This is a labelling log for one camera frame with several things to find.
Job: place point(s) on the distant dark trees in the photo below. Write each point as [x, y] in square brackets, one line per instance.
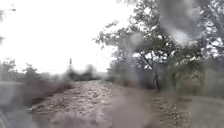
[81, 74]

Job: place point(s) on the low scrub bank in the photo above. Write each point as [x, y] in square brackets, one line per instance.
[30, 88]

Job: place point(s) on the stony dirt path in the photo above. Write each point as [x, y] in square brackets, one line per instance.
[85, 100]

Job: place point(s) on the bushes beside path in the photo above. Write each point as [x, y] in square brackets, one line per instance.
[186, 80]

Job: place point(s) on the leafy tree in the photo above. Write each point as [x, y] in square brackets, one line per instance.
[151, 50]

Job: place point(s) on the distant pole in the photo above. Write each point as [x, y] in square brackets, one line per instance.
[70, 61]

